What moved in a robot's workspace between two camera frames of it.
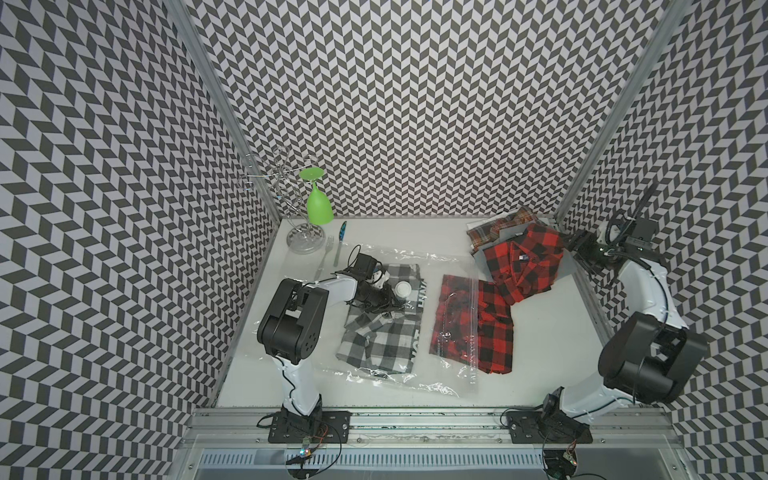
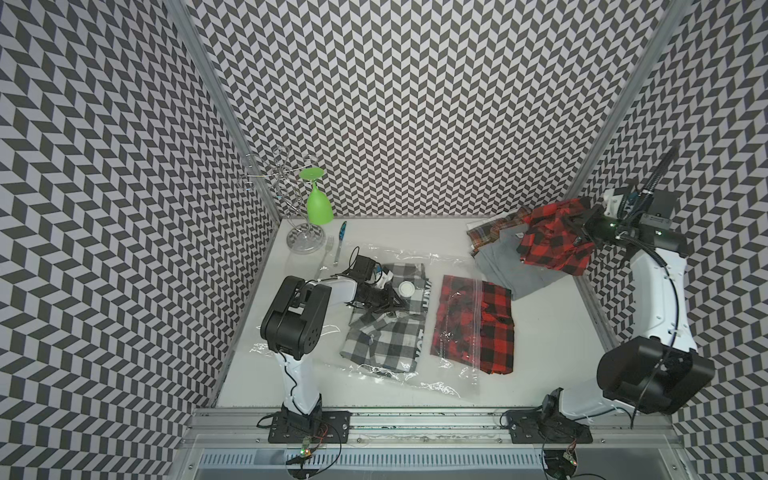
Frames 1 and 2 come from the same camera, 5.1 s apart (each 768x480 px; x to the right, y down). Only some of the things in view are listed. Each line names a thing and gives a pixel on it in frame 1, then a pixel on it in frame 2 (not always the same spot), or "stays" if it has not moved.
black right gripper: (580, 241) to (591, 214)
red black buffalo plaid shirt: (527, 264) to (553, 237)
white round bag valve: (403, 289) stays
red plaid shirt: (489, 231) stays
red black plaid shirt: (473, 324) stays
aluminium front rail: (431, 428) stays
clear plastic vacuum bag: (395, 315) stays
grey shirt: (566, 269) to (501, 260)
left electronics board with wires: (307, 449) stays
